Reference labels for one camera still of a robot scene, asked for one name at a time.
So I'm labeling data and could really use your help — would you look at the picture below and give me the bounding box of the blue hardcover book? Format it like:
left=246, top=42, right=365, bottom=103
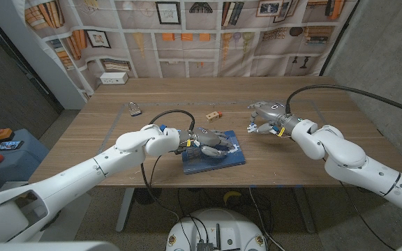
left=181, top=130, right=247, bottom=176

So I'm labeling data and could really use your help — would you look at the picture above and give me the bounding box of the black backdrop stand pole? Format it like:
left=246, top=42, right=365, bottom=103
left=318, top=0, right=361, bottom=77

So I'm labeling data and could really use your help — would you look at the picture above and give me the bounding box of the orange button box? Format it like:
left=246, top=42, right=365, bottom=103
left=0, top=128, right=15, bottom=142

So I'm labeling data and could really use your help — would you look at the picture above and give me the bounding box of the white power outlet box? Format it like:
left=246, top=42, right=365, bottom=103
left=99, top=71, right=129, bottom=85

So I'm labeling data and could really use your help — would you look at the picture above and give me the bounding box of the wooden block with orange end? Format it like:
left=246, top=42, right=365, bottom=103
left=205, top=110, right=223, bottom=122

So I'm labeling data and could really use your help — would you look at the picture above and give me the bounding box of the metal padlock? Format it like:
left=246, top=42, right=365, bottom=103
left=128, top=101, right=142, bottom=117

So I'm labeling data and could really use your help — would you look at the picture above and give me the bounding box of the yellow object under table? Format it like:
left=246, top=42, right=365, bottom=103
left=223, top=190, right=243, bottom=206

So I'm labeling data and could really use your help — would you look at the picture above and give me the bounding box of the printed bookshelf backdrop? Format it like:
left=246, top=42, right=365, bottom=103
left=22, top=0, right=361, bottom=102

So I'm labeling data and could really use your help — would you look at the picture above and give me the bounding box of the grey metal table leg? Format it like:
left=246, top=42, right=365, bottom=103
left=293, top=187, right=316, bottom=234
left=115, top=187, right=135, bottom=234

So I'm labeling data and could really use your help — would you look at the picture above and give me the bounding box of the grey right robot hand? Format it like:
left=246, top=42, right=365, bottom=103
left=246, top=100, right=304, bottom=138

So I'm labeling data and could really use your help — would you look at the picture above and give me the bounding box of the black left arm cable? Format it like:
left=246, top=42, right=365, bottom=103
left=140, top=109, right=196, bottom=226

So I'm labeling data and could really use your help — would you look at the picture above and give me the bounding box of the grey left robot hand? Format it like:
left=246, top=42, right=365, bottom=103
left=178, top=127, right=237, bottom=159

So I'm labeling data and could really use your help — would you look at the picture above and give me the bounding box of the black floor cable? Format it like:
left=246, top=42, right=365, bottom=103
left=248, top=187, right=285, bottom=251

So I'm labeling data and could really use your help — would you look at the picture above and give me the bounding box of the white floor platform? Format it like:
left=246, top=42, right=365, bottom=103
left=29, top=191, right=92, bottom=243

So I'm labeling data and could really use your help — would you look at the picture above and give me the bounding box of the blue-grey cart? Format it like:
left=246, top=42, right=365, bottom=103
left=0, top=128, right=50, bottom=185

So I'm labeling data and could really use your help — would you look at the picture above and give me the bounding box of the black round floor fan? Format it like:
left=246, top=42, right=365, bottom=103
left=133, top=187, right=163, bottom=205

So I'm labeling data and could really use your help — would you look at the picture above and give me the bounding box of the smartphone with lit screen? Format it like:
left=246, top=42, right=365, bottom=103
left=0, top=140, right=24, bottom=151

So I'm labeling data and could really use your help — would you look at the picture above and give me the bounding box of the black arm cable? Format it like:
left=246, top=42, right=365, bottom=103
left=140, top=109, right=196, bottom=226
left=284, top=84, right=402, bottom=119

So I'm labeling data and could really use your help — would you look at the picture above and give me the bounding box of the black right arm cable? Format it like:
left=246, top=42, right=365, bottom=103
left=284, top=84, right=402, bottom=119

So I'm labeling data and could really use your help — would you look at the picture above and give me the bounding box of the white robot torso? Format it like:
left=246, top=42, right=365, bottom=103
left=165, top=208, right=267, bottom=251

